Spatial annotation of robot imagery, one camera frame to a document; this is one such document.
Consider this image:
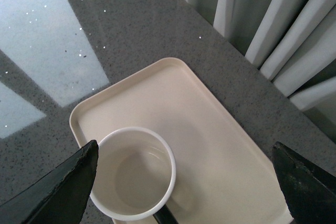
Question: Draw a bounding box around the white pleated curtain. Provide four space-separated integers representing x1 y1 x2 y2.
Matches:
185 0 335 140

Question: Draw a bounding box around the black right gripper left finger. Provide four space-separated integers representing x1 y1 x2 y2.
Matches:
1 140 99 223

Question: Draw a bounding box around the white smiley mug black handle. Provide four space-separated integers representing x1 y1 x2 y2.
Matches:
90 127 177 223

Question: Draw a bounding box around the beige rectangular plastic tray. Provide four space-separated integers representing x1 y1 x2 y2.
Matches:
69 58 292 223

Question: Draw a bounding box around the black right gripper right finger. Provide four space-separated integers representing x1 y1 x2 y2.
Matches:
272 142 335 223

